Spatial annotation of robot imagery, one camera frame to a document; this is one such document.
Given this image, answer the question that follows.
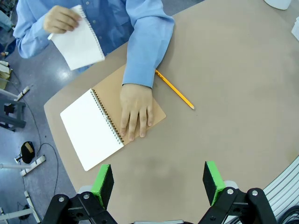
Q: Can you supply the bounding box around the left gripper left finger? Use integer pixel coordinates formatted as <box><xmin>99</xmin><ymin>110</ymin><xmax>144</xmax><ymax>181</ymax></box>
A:
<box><xmin>42</xmin><ymin>164</ymin><xmax>117</xmax><ymax>224</ymax></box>

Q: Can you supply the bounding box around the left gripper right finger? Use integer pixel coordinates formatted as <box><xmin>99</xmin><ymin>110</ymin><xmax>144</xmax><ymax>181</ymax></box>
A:
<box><xmin>202</xmin><ymin>161</ymin><xmax>278</xmax><ymax>224</ymax></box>

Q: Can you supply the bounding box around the brown spiral notebook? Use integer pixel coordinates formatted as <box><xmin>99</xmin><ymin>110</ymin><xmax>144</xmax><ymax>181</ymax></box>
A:
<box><xmin>59</xmin><ymin>63</ymin><xmax>167</xmax><ymax>172</ymax></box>

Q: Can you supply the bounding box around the yellow pencil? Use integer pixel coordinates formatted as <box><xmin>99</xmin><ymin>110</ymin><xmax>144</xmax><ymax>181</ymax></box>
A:
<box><xmin>155</xmin><ymin>69</ymin><xmax>195</xmax><ymax>111</ymax></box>

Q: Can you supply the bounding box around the white notebook paper sheet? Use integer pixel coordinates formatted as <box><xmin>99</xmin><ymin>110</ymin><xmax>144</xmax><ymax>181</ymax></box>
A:
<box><xmin>47</xmin><ymin>4</ymin><xmax>106</xmax><ymax>71</ymax></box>

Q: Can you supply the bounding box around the person's left forearm blue sleeve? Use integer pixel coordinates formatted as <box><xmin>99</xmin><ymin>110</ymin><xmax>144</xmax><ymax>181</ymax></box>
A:
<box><xmin>121</xmin><ymin>14</ymin><xmax>176</xmax><ymax>89</ymax></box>

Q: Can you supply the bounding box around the person's right forearm blue sleeve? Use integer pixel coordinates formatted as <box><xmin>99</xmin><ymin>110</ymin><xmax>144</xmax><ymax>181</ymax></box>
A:
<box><xmin>13</xmin><ymin>22</ymin><xmax>56</xmax><ymax>59</ymax></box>

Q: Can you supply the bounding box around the person's left hand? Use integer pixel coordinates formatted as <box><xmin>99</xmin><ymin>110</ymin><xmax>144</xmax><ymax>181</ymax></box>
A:
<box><xmin>119</xmin><ymin>83</ymin><xmax>155</xmax><ymax>142</ymax></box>

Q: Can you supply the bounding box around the person's right hand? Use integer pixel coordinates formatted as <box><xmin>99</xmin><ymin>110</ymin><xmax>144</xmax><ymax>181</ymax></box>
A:
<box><xmin>43</xmin><ymin>5</ymin><xmax>83</xmax><ymax>35</ymax></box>

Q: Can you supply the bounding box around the black round floor object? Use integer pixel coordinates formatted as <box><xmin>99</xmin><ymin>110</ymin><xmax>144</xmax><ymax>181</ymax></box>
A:
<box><xmin>19</xmin><ymin>140</ymin><xmax>36</xmax><ymax>164</ymax></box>

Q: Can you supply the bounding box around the seated person in blue shirt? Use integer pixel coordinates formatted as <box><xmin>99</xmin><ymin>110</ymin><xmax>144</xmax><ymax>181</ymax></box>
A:
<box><xmin>13</xmin><ymin>0</ymin><xmax>176</xmax><ymax>70</ymax></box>

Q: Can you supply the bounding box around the white cylindrical trash bin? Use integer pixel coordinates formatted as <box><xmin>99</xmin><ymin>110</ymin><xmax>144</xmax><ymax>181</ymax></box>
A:
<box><xmin>263</xmin><ymin>0</ymin><xmax>293</xmax><ymax>11</ymax></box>

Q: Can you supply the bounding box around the black left arm cable sleeve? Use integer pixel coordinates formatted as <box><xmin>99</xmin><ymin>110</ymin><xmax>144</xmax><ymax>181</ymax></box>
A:
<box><xmin>277</xmin><ymin>204</ymin><xmax>299</xmax><ymax>224</ymax></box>

